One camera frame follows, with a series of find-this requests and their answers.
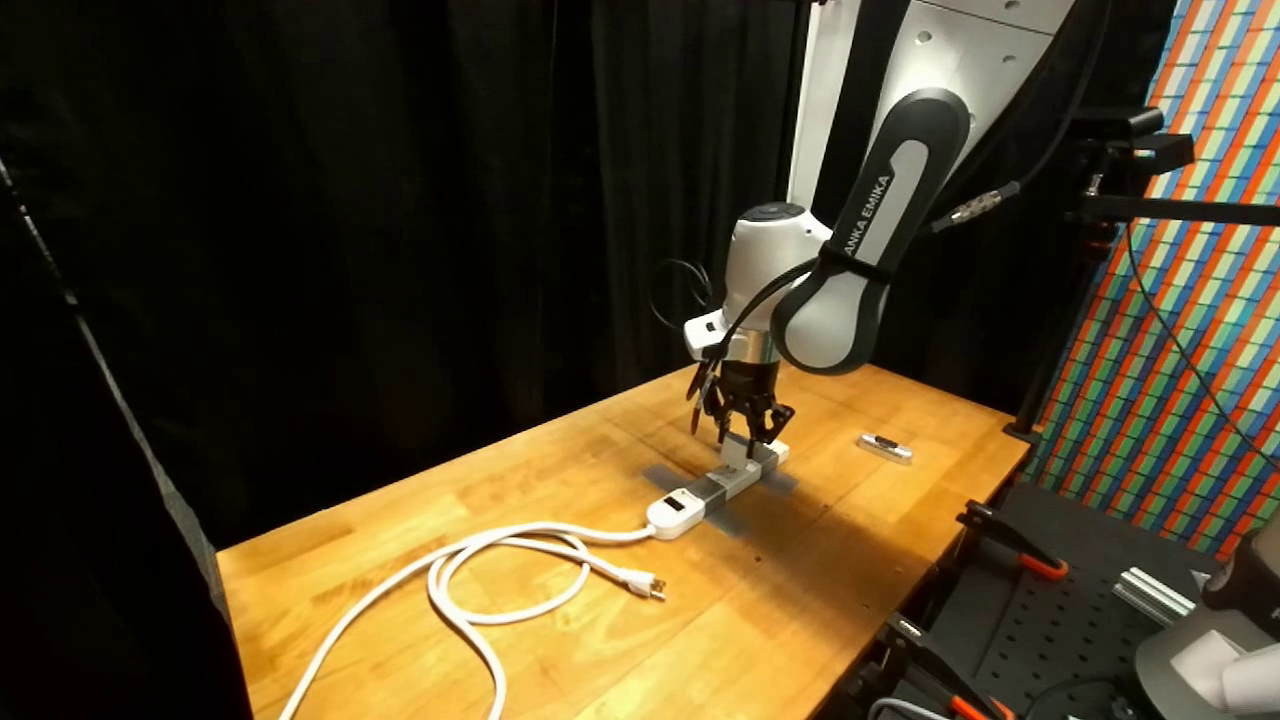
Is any black curtain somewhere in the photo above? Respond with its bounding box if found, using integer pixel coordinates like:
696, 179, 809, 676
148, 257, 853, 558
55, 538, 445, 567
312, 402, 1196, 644
0, 0, 1181, 554

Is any black looped cable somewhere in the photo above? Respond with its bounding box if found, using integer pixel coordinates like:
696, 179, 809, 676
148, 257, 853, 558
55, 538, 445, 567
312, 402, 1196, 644
649, 257, 724, 345

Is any small black silver object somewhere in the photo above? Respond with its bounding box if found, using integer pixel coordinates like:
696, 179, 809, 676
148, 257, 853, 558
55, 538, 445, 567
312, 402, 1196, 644
854, 428, 921, 467

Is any black camera on boom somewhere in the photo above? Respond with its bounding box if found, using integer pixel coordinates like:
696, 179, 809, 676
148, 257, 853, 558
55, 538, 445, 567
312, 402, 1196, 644
1055, 104, 1280, 233

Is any colourful striped patterned panel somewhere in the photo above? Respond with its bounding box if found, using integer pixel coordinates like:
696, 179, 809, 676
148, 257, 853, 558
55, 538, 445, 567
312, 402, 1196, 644
1027, 0, 1280, 567

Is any orange black bar clamp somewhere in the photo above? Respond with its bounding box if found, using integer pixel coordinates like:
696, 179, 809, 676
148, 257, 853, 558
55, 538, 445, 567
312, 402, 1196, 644
956, 498, 1077, 587

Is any white power strip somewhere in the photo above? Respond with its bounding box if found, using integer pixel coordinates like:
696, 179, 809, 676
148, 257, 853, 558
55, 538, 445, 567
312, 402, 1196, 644
643, 440, 791, 546

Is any grey white robot base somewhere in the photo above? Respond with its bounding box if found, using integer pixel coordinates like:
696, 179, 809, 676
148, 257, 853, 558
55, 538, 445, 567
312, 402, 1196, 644
1129, 518, 1280, 720

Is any white power cord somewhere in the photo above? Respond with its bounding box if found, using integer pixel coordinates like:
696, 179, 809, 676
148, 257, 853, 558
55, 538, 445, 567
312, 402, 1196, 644
271, 518, 670, 720

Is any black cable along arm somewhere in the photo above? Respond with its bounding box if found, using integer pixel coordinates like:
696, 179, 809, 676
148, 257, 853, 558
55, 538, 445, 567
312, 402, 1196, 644
924, 0, 1114, 242

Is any thin dark stand pole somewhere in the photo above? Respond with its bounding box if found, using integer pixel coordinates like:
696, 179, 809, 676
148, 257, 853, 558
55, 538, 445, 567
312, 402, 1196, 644
0, 155, 226, 634

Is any white vertical pole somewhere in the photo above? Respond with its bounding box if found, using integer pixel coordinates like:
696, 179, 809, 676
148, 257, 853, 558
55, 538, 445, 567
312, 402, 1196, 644
772, 0, 870, 217

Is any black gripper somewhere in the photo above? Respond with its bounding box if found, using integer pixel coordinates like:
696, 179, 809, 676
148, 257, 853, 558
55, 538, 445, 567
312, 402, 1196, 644
684, 356, 804, 453

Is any grey tape strip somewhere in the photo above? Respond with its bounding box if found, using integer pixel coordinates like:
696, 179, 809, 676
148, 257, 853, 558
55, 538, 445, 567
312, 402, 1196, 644
744, 455, 809, 505
638, 455, 759, 542

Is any black perforated breadboard plate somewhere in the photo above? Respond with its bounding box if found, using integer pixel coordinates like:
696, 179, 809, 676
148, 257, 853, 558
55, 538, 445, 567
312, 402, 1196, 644
830, 477, 1280, 720

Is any silver aluminium rail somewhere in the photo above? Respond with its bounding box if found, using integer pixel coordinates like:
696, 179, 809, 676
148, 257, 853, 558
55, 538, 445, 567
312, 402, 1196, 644
1106, 565, 1206, 628

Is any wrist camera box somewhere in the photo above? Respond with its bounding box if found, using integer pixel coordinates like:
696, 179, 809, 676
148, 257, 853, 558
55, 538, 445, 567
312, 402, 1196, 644
680, 305, 733, 365

